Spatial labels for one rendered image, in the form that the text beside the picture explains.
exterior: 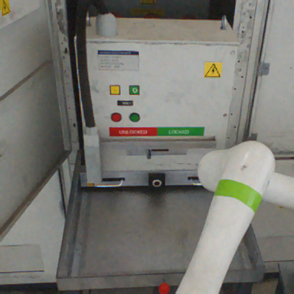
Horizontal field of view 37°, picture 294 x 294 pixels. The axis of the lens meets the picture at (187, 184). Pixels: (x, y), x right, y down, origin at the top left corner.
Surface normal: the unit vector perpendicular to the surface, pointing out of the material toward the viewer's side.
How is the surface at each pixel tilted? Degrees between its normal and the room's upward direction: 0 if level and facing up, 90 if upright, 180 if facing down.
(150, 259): 0
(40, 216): 90
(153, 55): 90
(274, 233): 90
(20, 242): 90
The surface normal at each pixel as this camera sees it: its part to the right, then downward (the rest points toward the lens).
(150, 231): 0.06, -0.80
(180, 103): 0.11, 0.60
